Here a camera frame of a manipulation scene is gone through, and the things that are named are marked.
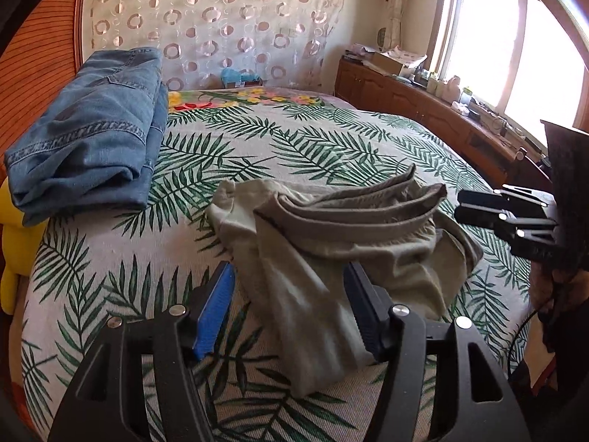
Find grey polo shirt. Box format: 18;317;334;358
205;163;484;399

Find yellow plush toy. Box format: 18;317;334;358
0;179;47;316

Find palm leaf bedspread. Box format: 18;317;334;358
21;101;535;442

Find wooden framed window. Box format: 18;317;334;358
430;0;589;148

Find beige window curtain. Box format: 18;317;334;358
377;0;410;51

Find floral pillow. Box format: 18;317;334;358
166;87;339;113

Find long wooden cabinet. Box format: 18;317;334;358
335;55;553;189

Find folded blue jeans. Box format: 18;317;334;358
4;47;170;227

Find cardboard box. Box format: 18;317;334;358
370;52;406;77

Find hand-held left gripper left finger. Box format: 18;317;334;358
48;260;236;442

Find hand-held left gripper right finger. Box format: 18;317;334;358
343;262;525;442

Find black cable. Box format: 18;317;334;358
505;301;546;380

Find blue plastic bag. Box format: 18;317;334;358
220;68;258;87

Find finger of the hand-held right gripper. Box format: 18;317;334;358
454;207;560;259
457;184;555;222

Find circle patterned curtain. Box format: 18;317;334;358
82;0;350;93

